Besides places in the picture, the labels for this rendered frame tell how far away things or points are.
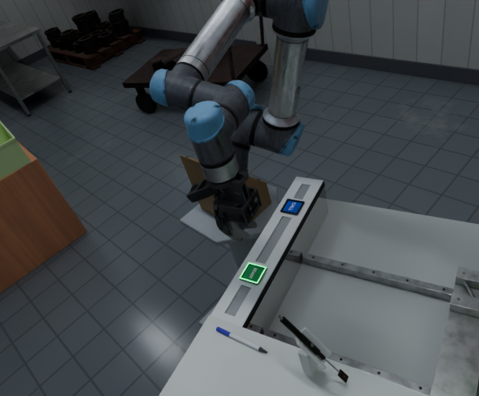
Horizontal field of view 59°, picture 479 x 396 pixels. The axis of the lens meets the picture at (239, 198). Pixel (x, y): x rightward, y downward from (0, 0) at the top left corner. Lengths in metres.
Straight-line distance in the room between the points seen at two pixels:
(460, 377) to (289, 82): 0.82
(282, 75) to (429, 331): 0.76
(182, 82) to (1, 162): 2.03
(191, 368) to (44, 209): 2.14
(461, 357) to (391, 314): 0.20
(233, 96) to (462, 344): 0.73
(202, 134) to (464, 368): 0.73
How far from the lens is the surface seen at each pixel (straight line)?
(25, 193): 2.93
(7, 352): 2.83
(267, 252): 1.17
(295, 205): 1.27
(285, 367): 0.97
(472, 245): 1.35
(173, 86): 0.92
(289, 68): 1.21
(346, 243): 1.34
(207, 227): 1.51
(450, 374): 1.06
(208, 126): 0.78
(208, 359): 1.02
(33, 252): 3.12
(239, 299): 1.09
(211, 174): 0.84
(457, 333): 1.11
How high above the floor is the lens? 1.82
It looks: 39 degrees down
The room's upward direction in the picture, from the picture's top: 18 degrees counter-clockwise
